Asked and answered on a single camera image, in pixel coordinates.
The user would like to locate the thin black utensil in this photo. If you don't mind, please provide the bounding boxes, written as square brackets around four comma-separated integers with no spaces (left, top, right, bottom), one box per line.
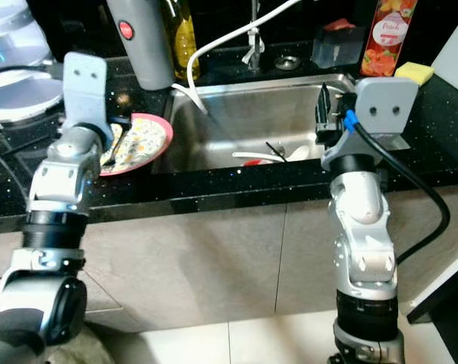
[265,141,289,162]

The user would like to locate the stainless steel sink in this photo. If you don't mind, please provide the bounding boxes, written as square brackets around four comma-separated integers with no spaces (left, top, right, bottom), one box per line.
[153,73,412,173]

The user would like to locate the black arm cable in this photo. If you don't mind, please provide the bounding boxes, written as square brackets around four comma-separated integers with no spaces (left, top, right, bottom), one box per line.
[0,141,34,202]
[341,110,452,265]

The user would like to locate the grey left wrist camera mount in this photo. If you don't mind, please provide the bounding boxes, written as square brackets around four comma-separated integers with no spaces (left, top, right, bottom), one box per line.
[62,52,113,146]

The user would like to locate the white board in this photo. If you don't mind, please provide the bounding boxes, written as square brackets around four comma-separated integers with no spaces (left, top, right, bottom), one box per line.
[431,29,458,101]

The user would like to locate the dark cabinet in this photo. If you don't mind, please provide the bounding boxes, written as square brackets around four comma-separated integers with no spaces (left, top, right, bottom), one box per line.
[406,262,458,364]

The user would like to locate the red peach refill pouch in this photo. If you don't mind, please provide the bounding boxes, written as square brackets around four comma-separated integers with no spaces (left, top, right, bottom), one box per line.
[361,0,418,77]

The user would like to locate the yellow sponge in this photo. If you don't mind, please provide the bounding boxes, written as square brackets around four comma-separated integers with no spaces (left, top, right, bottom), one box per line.
[394,62,436,86]

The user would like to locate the white spoon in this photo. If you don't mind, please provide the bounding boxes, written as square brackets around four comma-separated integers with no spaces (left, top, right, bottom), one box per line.
[232,144,312,164]

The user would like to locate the white hose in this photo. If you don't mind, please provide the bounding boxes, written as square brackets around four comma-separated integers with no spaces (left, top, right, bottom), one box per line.
[171,0,303,116]

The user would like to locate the floral plate with pink rim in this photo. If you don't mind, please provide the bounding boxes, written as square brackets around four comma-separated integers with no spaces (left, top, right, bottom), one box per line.
[100,113,174,177]

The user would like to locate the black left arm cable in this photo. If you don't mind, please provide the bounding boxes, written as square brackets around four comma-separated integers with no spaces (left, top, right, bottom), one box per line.
[0,141,34,202]

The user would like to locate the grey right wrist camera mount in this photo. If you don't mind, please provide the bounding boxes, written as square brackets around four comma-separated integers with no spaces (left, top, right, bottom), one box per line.
[352,76,420,139]

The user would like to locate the chrome faucet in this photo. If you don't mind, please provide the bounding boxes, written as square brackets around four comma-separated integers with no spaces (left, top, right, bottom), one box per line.
[240,0,268,67]

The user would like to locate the yellow oil bottle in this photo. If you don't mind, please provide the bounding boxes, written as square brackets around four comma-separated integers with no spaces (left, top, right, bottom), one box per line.
[167,0,201,82]

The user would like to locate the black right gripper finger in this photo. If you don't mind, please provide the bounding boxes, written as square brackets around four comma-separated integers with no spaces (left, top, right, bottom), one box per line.
[316,82,331,143]

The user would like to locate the round metal countertop fitting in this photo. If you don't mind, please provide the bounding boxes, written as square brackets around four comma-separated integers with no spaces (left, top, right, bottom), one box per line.
[274,55,303,71]

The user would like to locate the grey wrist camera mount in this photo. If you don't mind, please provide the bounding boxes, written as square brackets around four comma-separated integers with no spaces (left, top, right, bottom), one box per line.
[62,52,113,146]
[352,76,420,139]

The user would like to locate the white round appliance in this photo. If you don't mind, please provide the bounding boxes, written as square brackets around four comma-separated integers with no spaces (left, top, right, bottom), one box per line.
[0,0,64,124]

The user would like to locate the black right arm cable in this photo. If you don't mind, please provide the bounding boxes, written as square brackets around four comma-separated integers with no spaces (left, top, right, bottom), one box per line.
[341,110,452,265]

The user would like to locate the grey thermos with red button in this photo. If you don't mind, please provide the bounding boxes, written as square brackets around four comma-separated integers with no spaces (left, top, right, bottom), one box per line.
[106,0,177,91]

